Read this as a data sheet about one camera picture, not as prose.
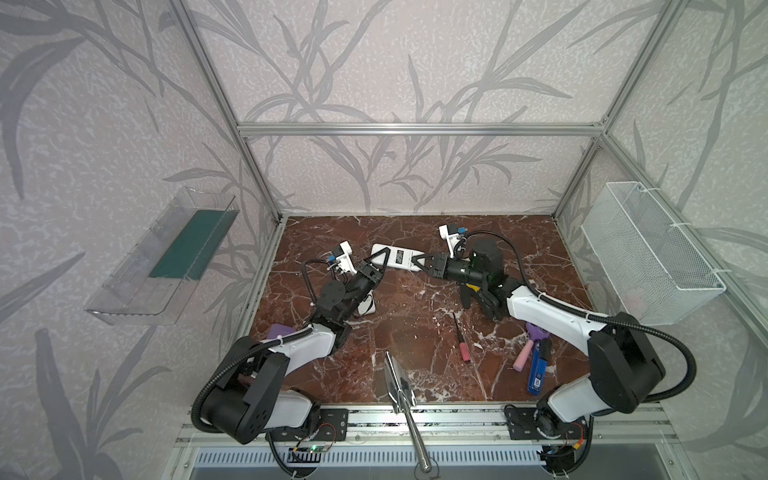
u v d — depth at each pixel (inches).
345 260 28.9
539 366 31.4
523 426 28.5
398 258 29.7
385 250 29.7
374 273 28.2
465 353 33.4
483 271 25.6
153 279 25.4
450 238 29.0
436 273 27.9
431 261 28.4
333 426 28.5
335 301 24.2
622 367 17.2
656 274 24.6
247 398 16.6
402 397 30.6
